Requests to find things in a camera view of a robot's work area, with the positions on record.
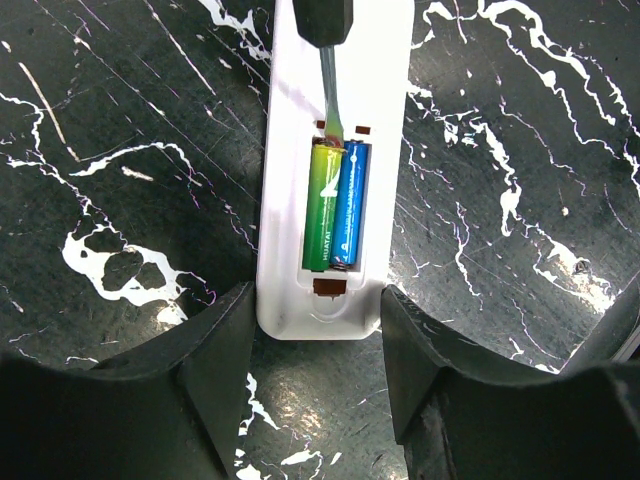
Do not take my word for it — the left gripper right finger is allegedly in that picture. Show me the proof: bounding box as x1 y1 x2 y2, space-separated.
381 286 639 479

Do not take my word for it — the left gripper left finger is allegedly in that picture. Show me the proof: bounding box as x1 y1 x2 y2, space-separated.
1 282 256 479

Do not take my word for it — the blue battery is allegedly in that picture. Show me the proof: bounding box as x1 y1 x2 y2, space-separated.
330 141 369 270

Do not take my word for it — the green yellow battery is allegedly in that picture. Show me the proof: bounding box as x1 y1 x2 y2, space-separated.
302 143 343 272

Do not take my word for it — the white remote control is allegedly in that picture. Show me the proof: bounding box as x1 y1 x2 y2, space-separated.
256 1 415 340

